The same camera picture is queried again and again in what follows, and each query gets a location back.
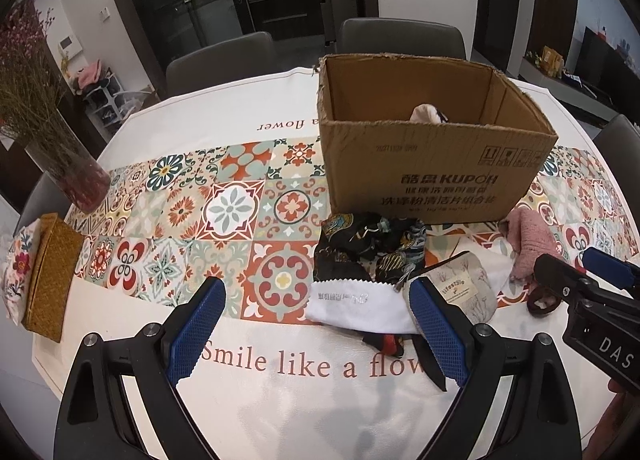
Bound black patterned silk scarf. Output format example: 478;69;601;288
314;212;449;394

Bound person's right hand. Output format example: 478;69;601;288
592;379;640;458

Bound white shoe rack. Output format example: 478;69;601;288
81;74;147;142

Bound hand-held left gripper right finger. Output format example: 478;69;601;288
407;276;583;460

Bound woven straw tissue box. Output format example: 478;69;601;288
21;212;86;344

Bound dark brown hair scrunchie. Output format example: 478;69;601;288
526;282;567;317

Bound pink fluffy towel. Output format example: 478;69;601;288
499;210;559;282

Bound beige linen pouch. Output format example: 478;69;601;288
402;250;499;327

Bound dark television stand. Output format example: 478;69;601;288
519;55;628;124

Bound grey dining chair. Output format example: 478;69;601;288
19;171;77;232
165;31;279;97
592;113;640;182
337;18;469;74

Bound pale pink plush toy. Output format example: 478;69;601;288
410;102;449;125

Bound glass vase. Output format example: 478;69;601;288
25;109;112;215

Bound yellow snack box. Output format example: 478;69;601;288
541;47;564;77

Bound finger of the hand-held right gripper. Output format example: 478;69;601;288
581;247;640;298
533;254;603;313

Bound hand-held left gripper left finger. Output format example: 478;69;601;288
54;276;228;460

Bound black television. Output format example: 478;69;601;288
579;26;640;97

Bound dried pink flowers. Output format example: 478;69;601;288
0;0;73;148

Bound floral cushion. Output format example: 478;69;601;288
0;220;42;327

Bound white cleaning cloth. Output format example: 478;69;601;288
305;276;427;339

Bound dark door with gold handle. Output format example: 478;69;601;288
535;0;582;68

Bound brown cardboard box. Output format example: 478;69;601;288
316;53;559;226

